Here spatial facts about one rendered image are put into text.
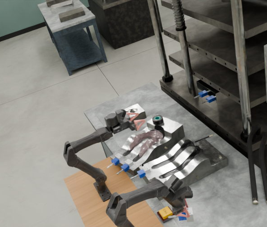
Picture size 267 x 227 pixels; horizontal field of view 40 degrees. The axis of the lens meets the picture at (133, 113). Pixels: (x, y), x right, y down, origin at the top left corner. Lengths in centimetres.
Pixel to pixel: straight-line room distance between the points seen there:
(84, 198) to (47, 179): 165
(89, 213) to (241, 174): 96
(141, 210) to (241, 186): 61
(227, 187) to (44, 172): 241
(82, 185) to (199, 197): 81
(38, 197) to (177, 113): 175
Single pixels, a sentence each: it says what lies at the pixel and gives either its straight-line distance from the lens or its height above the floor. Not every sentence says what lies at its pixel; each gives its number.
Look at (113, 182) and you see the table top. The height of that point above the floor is 80.
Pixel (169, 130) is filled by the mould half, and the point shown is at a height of 91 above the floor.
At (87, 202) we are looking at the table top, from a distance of 246.
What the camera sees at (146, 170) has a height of 91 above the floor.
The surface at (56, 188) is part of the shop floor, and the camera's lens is 395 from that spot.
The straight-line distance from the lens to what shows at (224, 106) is 295.
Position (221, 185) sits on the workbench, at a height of 80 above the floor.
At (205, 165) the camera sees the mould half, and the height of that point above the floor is 89.
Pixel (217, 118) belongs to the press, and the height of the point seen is 78.
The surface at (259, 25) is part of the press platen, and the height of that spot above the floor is 154.
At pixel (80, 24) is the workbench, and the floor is 74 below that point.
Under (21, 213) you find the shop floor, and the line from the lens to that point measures 389.
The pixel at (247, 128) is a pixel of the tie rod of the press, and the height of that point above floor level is 89.
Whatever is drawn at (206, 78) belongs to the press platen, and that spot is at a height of 104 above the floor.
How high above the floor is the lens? 246
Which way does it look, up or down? 32 degrees down
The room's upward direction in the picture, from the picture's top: 16 degrees counter-clockwise
